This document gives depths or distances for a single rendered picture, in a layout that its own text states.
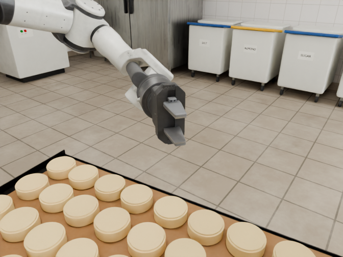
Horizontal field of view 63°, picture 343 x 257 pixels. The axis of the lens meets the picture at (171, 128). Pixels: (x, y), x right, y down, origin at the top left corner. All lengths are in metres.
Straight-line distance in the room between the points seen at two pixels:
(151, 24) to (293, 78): 1.98
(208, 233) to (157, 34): 3.77
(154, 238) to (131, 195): 0.09
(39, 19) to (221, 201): 1.45
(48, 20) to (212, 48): 3.26
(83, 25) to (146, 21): 3.38
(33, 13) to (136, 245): 0.57
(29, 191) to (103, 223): 0.15
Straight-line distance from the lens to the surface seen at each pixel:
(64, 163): 0.54
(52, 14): 0.78
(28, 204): 0.51
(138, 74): 0.64
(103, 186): 0.47
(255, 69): 3.69
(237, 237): 0.39
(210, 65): 3.96
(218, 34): 3.84
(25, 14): 0.76
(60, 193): 0.48
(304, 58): 3.50
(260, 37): 3.61
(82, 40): 0.82
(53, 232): 0.42
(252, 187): 1.99
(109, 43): 0.77
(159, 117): 0.53
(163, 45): 4.02
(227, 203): 1.84
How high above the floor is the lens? 1.21
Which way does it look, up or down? 27 degrees down
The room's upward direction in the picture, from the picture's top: straight up
